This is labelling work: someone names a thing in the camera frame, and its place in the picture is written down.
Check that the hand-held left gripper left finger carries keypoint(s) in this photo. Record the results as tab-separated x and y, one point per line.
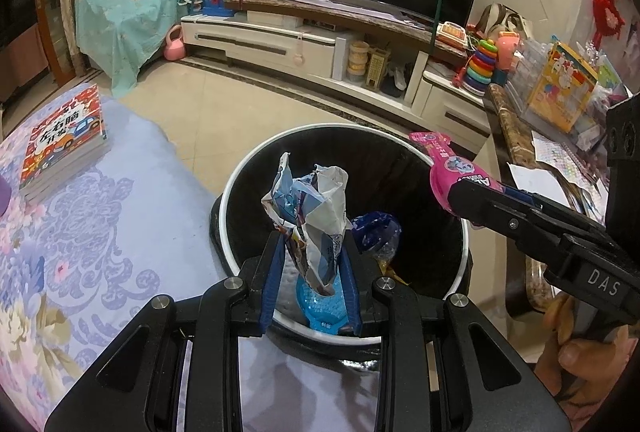
272	282

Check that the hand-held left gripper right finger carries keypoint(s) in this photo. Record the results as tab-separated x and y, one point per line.
350	297

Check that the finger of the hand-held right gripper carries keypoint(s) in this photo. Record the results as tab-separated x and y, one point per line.
500	194
515	227

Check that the light blue round packet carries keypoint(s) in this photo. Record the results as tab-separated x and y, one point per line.
325	309

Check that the yellow snack wrapper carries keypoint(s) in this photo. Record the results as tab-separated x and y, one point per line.
392	272

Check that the pink candy wrapper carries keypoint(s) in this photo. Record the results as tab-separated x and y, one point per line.
450	167

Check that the dark blue snack wrapper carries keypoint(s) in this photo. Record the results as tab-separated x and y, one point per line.
375	232

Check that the white printed wrapper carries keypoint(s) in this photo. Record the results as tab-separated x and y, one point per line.
320	222

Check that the black trash bin white rim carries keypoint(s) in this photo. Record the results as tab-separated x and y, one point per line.
360	162

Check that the person's right hand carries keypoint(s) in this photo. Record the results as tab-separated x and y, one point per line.
585	362

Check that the white paper sheet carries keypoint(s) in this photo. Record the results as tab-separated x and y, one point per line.
535	184

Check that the clear plastic storage box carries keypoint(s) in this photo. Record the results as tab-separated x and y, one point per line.
530	77

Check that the yellow cartoon picture box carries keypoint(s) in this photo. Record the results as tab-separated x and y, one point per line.
562	87

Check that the pink toy cash register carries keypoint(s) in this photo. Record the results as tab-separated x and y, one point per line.
452	36

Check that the beige brown tote bag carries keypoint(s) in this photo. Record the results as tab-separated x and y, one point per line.
500	20

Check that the stacked yellow jars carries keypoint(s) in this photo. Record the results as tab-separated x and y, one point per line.
358	62

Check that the white television cabinet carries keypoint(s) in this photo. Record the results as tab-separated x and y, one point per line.
260	42

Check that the stack of children's books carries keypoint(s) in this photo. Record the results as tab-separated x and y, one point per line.
60	142

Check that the pink kettlebell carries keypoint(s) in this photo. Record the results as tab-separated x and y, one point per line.
174	47

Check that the blue toy base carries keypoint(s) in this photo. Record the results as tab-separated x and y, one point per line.
219	8

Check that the purple water bottle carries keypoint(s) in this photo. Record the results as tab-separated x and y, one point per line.
2	197

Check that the teal furniture cover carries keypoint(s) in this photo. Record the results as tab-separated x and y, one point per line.
125	22

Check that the wooden sliding glass door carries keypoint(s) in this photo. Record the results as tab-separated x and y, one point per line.
35	2

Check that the red wall knot decoration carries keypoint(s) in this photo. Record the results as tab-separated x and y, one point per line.
609	7

